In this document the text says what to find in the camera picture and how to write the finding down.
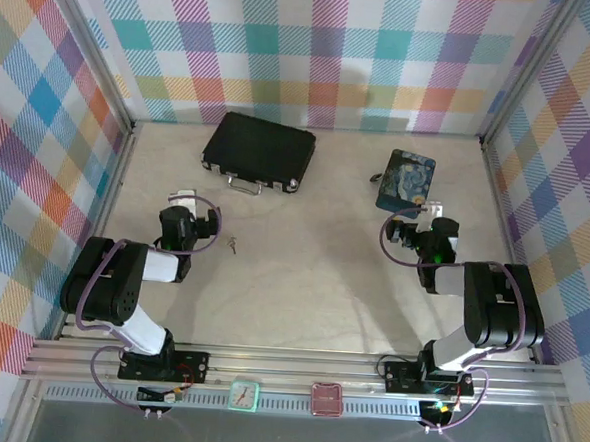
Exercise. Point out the small silver key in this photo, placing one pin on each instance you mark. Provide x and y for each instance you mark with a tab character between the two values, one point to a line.
232	245

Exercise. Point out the Starry Night notebook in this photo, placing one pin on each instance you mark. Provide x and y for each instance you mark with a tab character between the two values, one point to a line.
405	180

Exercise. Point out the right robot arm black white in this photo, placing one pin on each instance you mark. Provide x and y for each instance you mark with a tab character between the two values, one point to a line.
495	308

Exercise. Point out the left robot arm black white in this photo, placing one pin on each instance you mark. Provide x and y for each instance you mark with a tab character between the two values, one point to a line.
120	290

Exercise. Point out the teal square clock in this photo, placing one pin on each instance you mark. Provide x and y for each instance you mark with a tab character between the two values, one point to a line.
243	394

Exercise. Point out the pink square box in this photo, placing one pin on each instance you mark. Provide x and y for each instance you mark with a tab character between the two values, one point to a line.
326	398

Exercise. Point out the perforated metal strip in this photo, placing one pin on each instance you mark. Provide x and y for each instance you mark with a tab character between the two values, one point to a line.
284	404

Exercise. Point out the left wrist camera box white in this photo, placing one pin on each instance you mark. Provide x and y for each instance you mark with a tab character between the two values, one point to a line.
183	199

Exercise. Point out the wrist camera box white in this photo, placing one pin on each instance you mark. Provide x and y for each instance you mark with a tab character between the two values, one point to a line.
183	199
433	210

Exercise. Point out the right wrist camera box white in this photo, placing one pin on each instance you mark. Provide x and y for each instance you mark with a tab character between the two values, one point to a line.
433	210

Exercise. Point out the aluminium side rail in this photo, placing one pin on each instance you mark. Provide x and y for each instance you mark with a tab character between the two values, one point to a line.
111	195
503	219

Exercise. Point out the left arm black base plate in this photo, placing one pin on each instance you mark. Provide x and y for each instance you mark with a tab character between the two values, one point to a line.
191	365

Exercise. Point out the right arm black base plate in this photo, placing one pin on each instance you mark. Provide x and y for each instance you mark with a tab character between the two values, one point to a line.
401	375

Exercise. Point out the aluminium mounting rail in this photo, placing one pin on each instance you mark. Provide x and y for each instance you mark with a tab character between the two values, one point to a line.
291	371

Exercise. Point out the aluminium frame post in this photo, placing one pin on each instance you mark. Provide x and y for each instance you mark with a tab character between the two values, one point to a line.
529	70
92	53

